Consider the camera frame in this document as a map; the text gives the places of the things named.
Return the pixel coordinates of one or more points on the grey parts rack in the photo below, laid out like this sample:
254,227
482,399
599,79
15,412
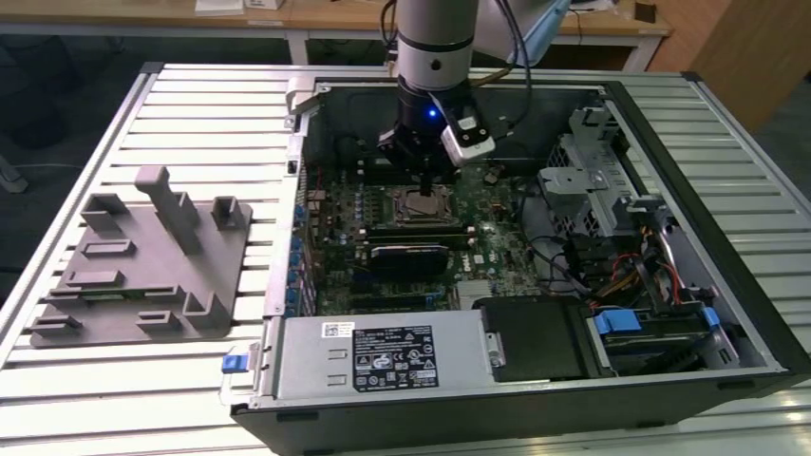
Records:
159,285

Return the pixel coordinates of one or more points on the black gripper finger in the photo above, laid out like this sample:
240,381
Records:
423,187
431,187

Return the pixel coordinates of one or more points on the green motherboard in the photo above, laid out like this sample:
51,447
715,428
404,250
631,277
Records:
507,228

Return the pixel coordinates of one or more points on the silver drive cage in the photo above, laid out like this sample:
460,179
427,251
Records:
570,185

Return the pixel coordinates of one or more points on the CPU socket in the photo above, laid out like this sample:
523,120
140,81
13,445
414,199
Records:
454,221

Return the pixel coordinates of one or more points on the wooden cabinet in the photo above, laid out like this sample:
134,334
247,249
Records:
747,57

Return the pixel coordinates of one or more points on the small blue clip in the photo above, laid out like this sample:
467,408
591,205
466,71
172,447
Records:
710,318

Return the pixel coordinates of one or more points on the grey case latch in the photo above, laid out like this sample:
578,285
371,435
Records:
300,92

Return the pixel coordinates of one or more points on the black RAM slot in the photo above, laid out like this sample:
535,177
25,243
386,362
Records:
371,180
371,166
418,228
371,173
418,238
418,233
418,242
371,160

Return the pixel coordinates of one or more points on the blue power supply latch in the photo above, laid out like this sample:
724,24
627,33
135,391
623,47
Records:
234,364

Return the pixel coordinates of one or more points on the black PC case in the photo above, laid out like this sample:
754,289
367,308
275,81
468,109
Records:
443,423

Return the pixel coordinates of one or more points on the blue disk carrier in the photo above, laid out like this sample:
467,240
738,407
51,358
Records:
615,323

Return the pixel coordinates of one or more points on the black graphics card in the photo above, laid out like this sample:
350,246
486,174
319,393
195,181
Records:
412,261

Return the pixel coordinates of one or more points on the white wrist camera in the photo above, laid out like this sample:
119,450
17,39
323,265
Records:
472,147

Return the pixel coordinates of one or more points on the black plastic shroud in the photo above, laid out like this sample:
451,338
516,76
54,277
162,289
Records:
535,337

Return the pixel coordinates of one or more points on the grey plastic latch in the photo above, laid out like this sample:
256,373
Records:
643,204

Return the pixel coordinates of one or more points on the wooden desk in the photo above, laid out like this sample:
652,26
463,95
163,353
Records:
608,26

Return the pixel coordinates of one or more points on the black hard disk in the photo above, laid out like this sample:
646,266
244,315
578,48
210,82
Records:
655,351

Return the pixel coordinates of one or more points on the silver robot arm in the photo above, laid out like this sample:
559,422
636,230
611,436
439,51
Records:
438,62

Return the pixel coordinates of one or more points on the small black box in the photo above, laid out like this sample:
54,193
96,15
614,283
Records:
646,12

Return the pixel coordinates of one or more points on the silver power supply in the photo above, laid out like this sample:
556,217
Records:
311,366

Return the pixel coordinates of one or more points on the small silver heatsink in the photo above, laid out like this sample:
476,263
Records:
475,290

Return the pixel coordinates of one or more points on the black expansion slot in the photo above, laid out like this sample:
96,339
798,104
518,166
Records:
392,300

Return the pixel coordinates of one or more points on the white box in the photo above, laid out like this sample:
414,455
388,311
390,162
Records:
263,4
219,5

